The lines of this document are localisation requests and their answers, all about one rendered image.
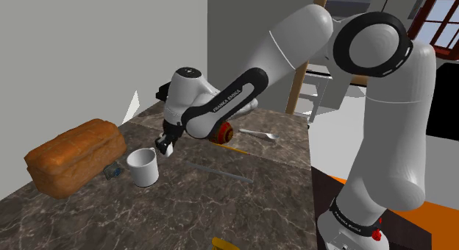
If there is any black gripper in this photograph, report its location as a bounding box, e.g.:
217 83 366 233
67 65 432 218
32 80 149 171
154 120 185 157

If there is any white cup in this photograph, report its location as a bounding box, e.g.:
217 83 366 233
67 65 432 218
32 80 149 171
126 147 160 188

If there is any small grey-blue round gadget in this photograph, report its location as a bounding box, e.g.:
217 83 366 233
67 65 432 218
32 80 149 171
103 161 123 182

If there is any red patterned round bowl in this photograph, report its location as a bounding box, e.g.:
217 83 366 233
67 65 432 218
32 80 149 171
209 121 235 146

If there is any thin grey rod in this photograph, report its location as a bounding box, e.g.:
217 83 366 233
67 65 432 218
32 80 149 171
185 160 255 184

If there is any yellow pencil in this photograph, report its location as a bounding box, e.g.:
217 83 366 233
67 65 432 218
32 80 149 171
210 141 250 156

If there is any brown bread loaf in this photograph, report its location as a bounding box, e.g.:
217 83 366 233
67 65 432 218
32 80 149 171
24 118 128 200

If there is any grey metal spoon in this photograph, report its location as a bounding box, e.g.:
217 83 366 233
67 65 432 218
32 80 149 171
238 128 280 142

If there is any yellow block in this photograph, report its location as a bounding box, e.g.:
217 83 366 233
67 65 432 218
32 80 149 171
210 236 241 250

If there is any white shelf unit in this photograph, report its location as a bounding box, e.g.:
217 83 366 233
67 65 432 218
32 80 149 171
296 62 335 124

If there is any red-brown framed window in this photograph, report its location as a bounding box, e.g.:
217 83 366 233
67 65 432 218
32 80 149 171
406 0 459 60

